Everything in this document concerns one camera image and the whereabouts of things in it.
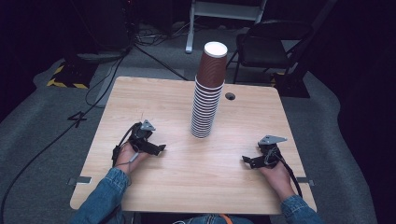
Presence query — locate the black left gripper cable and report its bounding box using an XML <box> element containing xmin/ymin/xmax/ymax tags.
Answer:
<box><xmin>111</xmin><ymin>121</ymin><xmax>142</xmax><ymax>167</ymax></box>

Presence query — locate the long black floor cable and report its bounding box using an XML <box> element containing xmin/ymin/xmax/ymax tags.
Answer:
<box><xmin>0</xmin><ymin>46</ymin><xmax>134</xmax><ymax>224</ymax></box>

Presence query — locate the metal table bracket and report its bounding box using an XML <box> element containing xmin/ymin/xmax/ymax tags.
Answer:
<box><xmin>67</xmin><ymin>175</ymin><xmax>92</xmax><ymax>187</ymax></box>
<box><xmin>296</xmin><ymin>176</ymin><xmax>316</xmax><ymax>188</ymax></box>

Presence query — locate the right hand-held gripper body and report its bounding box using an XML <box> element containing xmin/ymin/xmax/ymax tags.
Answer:
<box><xmin>257</xmin><ymin>134</ymin><xmax>289</xmax><ymax>169</ymax></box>

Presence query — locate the person's right hand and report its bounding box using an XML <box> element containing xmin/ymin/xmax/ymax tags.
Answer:
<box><xmin>259</xmin><ymin>161</ymin><xmax>297</xmax><ymax>203</ymax></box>

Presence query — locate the black chair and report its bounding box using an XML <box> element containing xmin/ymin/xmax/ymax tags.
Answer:
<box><xmin>225</xmin><ymin>19</ymin><xmax>316</xmax><ymax>86</ymax></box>

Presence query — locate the black yellow striped stand base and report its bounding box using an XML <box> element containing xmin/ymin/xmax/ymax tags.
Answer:
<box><xmin>46</xmin><ymin>62</ymin><xmax>100</xmax><ymax>91</ymax></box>

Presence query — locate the person's left hand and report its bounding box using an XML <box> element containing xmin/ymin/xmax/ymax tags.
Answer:
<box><xmin>115</xmin><ymin>141</ymin><xmax>150</xmax><ymax>175</ymax></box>

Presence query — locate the white stool frame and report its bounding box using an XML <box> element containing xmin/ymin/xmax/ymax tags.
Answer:
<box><xmin>185</xmin><ymin>0</ymin><xmax>269</xmax><ymax>54</ymax></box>

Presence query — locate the tangle of floor cables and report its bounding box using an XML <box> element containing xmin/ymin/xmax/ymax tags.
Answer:
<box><xmin>135</xmin><ymin>20</ymin><xmax>190</xmax><ymax>48</ymax></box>

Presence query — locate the thin grey cable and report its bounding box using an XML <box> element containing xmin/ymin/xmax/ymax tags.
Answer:
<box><xmin>115</xmin><ymin>151</ymin><xmax>140</xmax><ymax>187</ymax></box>

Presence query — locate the stack of brown paper cups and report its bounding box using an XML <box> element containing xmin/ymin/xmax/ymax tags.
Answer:
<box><xmin>190</xmin><ymin>41</ymin><xmax>229</xmax><ymax>139</ymax></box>

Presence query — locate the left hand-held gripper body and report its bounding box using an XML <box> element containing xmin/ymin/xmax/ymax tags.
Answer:
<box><xmin>128</xmin><ymin>119</ymin><xmax>157</xmax><ymax>154</ymax></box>

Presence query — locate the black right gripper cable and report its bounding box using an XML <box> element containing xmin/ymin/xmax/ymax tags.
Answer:
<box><xmin>270</xmin><ymin>148</ymin><xmax>304</xmax><ymax>200</ymax></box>

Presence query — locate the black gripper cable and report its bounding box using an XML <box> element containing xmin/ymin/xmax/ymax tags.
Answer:
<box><xmin>270</xmin><ymin>148</ymin><xmax>304</xmax><ymax>200</ymax></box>
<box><xmin>111</xmin><ymin>121</ymin><xmax>142</xmax><ymax>167</ymax></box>

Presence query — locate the person's lap in jeans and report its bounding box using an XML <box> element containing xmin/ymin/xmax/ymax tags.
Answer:
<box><xmin>173</xmin><ymin>214</ymin><xmax>261</xmax><ymax>224</ymax></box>

